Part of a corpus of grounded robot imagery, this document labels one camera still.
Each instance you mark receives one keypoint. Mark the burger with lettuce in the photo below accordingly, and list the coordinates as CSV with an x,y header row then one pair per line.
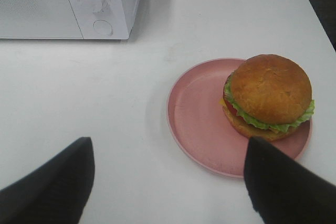
x,y
268,96

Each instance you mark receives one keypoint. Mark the white microwave door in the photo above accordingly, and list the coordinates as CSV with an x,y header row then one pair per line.
x,y
38,19

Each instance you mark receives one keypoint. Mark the pink round plate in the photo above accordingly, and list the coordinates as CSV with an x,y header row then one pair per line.
x,y
197,120

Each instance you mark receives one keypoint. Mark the white microwave oven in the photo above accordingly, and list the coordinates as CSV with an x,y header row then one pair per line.
x,y
115,3

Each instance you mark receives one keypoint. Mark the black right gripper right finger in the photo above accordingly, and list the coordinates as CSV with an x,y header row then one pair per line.
x,y
283,191

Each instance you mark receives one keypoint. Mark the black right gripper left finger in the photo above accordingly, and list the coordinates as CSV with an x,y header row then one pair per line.
x,y
56,192

